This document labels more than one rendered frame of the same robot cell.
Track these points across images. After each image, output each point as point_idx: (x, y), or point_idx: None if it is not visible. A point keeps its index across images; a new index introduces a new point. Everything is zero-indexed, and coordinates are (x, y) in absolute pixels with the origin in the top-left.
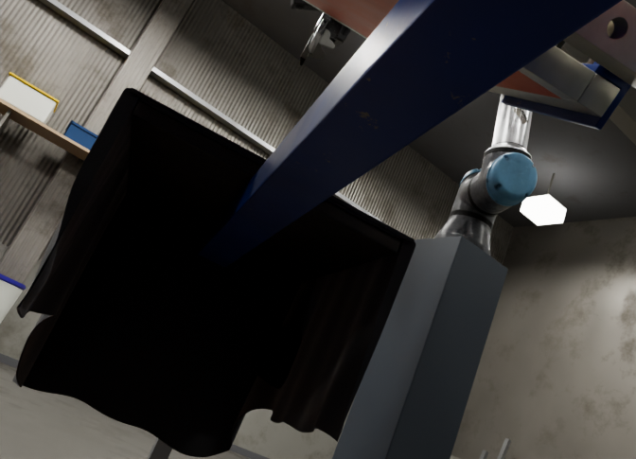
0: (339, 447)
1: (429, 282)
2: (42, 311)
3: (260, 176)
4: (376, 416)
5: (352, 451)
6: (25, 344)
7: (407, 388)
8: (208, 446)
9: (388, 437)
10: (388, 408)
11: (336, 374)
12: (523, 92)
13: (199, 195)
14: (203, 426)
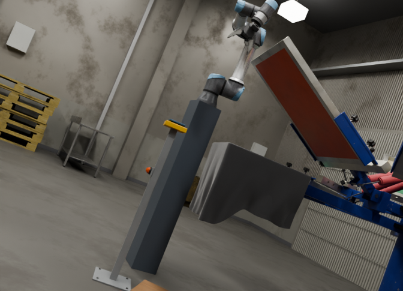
0: (170, 177)
1: (207, 124)
2: (252, 213)
3: (310, 191)
4: (186, 169)
5: (177, 179)
6: (229, 216)
7: (200, 162)
8: (191, 204)
9: (192, 176)
10: (192, 167)
11: None
12: (306, 141)
13: None
14: (195, 201)
